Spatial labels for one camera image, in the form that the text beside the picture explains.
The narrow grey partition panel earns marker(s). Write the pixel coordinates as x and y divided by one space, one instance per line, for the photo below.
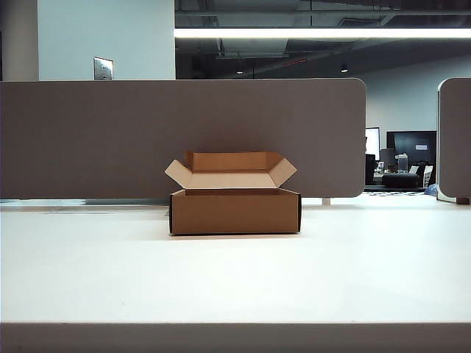
456 139

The metal wall plate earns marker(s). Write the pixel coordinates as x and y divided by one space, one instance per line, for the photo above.
103 68

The open brown cardboard box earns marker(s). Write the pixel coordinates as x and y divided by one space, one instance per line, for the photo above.
235 213

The white-lit computer monitor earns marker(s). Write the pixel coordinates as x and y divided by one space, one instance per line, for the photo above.
372 141

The brown partition foot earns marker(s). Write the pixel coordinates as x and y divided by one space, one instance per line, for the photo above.
462 200

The long white ceiling light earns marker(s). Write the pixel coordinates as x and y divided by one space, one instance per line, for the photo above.
294 32

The blue plastic bag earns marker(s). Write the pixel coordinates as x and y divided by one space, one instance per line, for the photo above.
431 189

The large black display screen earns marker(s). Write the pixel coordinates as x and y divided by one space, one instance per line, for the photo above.
408 141

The black round ottoman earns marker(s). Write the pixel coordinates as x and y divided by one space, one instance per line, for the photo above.
400 180

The wide grey partition panel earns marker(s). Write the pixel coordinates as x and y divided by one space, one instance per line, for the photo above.
184 121

